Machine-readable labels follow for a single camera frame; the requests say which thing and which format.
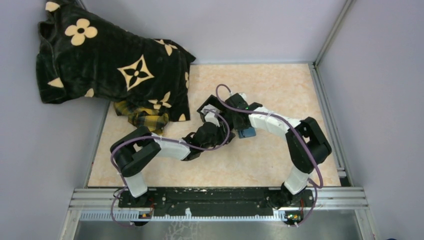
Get blue card holder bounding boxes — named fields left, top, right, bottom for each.
left=237, top=127, right=257, bottom=139

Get black card box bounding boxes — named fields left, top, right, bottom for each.
left=197, top=95, right=233, bottom=127

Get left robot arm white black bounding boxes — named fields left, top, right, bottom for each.
left=110, top=122, right=236, bottom=207

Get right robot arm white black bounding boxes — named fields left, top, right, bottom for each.
left=225, top=93, right=332, bottom=206

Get stack of white cards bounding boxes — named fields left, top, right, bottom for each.
left=201, top=104, right=217, bottom=115

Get yellow black plaid cloth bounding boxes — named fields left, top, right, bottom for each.
left=112, top=100, right=170, bottom=135

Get black floral plush blanket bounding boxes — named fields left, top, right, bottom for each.
left=35, top=0, right=195, bottom=122

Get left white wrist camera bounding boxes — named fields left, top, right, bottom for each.
left=204, top=112, right=220, bottom=127

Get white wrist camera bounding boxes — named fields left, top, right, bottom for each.
left=204, top=112, right=220, bottom=127
left=237, top=92, right=247, bottom=102

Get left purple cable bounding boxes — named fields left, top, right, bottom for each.
left=109, top=107, right=231, bottom=229

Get purple cable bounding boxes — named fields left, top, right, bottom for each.
left=109, top=107, right=231, bottom=229
left=215, top=83, right=324, bottom=228

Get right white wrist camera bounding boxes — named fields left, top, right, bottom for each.
left=237, top=92, right=247, bottom=102

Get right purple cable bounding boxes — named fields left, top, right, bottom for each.
left=215, top=83, right=324, bottom=228

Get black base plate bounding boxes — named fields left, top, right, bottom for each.
left=118, top=187, right=314, bottom=217

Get aluminium frame rail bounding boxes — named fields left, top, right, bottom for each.
left=60, top=186, right=379, bottom=240

